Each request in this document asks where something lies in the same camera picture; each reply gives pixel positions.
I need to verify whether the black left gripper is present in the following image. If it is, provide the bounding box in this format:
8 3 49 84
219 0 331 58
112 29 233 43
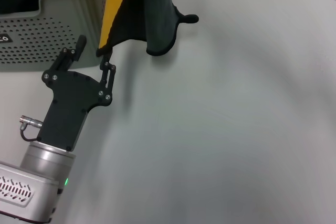
36 34 117 153

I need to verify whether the yellow and dark green towel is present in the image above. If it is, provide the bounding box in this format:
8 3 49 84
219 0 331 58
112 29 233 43
96 0 200 57

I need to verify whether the grey-green perforated storage box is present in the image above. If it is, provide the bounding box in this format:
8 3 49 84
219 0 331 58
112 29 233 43
0 0 110 72

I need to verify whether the left gripper cable with connectors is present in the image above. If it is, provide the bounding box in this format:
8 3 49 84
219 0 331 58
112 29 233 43
18 114 44 142

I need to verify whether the silver vented wrist camera box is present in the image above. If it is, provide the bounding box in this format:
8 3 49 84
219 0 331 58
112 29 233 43
0 162 60 221

